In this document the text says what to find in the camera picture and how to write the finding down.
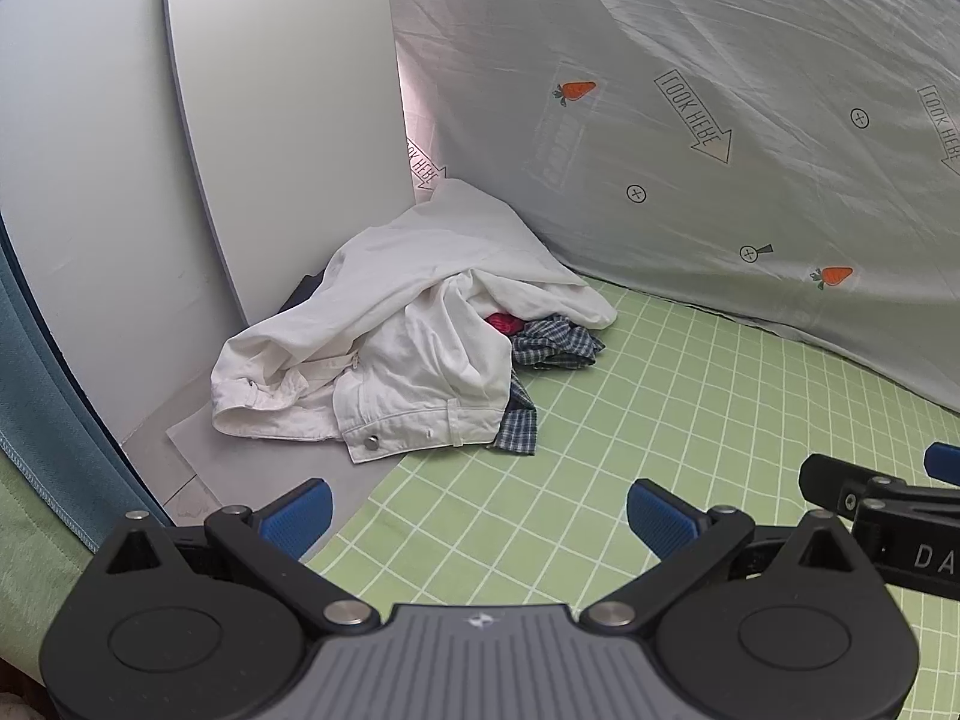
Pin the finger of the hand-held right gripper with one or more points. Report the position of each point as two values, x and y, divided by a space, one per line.
832 484
946 461

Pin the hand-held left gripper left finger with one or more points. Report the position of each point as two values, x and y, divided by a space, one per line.
300 514

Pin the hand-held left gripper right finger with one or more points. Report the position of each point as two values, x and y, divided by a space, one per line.
660 514

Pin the white pants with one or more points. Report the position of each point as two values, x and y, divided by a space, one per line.
420 360

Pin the plaid shirt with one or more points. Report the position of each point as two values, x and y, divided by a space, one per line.
555 345

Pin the dark garment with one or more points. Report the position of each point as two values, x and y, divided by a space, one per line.
304 292

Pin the red garment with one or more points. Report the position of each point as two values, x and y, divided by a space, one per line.
504 324

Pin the plain green cloth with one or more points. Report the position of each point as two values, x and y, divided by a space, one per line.
37 577

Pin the blue curtain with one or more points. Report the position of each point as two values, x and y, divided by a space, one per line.
45 405

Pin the white board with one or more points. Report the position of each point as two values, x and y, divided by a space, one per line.
285 90

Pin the grey printed quilt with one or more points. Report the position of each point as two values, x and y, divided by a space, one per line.
675 52

